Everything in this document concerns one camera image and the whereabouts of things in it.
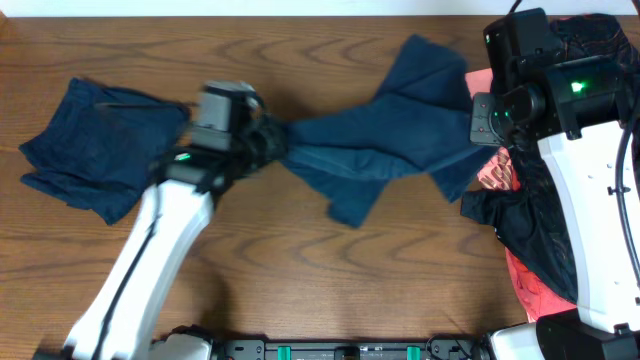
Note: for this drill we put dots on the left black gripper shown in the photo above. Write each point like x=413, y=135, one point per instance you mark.
x=263, y=129

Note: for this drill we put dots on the black patterned orange-line garment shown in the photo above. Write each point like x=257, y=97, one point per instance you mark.
x=529, y=221

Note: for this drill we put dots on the coral red garment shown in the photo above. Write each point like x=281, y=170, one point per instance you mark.
x=498, y=174

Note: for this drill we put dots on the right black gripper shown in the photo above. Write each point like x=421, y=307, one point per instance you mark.
x=482, y=131

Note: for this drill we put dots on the folded dark blue shorts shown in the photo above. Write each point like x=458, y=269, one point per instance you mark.
x=96, y=151

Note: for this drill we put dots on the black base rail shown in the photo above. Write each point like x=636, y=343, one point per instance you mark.
x=330, y=350

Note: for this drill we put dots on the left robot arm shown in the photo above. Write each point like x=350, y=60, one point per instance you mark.
x=232, y=138

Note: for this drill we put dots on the dark blue denim shorts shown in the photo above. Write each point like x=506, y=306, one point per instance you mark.
x=418, y=122

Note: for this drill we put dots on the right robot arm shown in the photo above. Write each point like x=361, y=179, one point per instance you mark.
x=564, y=102

